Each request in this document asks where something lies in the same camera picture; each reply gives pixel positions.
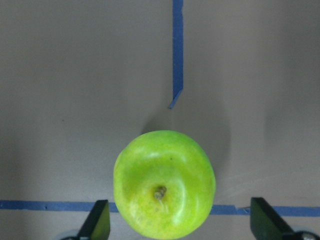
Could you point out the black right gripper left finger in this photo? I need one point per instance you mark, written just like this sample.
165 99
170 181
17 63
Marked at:
97 224

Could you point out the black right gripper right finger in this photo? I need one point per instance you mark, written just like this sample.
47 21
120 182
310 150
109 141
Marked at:
266 223

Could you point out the green apple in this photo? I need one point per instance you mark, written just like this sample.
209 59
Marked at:
163 185

